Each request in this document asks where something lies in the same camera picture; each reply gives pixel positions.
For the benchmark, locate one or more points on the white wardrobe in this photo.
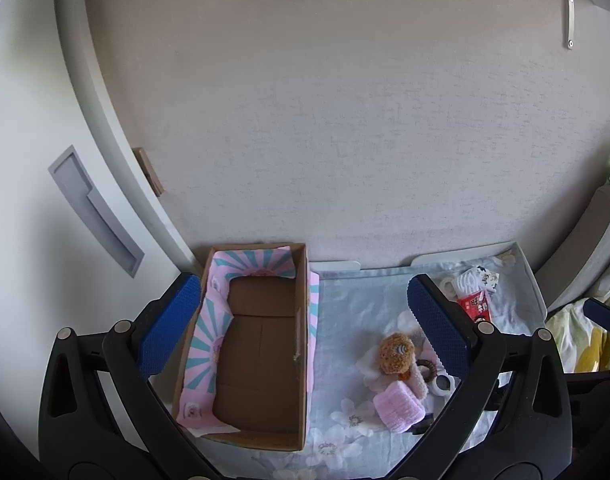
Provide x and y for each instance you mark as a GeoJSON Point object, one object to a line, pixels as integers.
{"type": "Point", "coordinates": [35, 110]}

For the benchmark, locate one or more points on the grey padded chair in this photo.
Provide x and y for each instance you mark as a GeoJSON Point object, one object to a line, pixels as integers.
{"type": "Point", "coordinates": [585, 240]}

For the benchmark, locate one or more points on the white wall bracket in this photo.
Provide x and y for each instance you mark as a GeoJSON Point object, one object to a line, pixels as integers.
{"type": "Point", "coordinates": [571, 10]}

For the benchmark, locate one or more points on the brown hair scrunchie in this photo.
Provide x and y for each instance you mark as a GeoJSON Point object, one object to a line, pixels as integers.
{"type": "Point", "coordinates": [425, 361]}

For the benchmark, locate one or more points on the brown plush toy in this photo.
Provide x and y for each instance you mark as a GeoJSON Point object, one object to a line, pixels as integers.
{"type": "Point", "coordinates": [397, 352]}

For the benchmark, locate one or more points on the white printed tissue packet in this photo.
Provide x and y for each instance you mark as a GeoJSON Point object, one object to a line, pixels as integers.
{"type": "Point", "coordinates": [477, 280]}

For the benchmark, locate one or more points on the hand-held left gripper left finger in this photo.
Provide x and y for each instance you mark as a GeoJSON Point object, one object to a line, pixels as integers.
{"type": "Point", "coordinates": [170, 325]}

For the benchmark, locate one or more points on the cardboard box with pink lining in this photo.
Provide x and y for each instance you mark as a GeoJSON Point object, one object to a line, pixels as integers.
{"type": "Point", "coordinates": [260, 350]}

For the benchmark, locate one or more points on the yellow green blanket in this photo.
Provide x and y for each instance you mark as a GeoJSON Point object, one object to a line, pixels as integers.
{"type": "Point", "coordinates": [580, 340]}

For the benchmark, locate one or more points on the red snack packet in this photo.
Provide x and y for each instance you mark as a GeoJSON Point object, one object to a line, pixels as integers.
{"type": "Point", "coordinates": [475, 308]}

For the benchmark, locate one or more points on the small wooden block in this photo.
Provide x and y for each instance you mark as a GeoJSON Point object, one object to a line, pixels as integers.
{"type": "Point", "coordinates": [150, 170]}

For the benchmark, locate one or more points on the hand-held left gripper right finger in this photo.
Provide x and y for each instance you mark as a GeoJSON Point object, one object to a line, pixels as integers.
{"type": "Point", "coordinates": [437, 325]}

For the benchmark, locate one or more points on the pink knitted pouch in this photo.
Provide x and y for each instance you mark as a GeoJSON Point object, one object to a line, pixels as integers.
{"type": "Point", "coordinates": [397, 407]}

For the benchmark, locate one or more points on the blue floral cloth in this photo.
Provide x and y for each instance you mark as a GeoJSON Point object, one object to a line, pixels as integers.
{"type": "Point", "coordinates": [345, 320]}

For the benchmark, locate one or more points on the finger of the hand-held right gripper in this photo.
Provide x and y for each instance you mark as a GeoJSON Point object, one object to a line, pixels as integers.
{"type": "Point", "coordinates": [605, 312]}
{"type": "Point", "coordinates": [597, 385]}

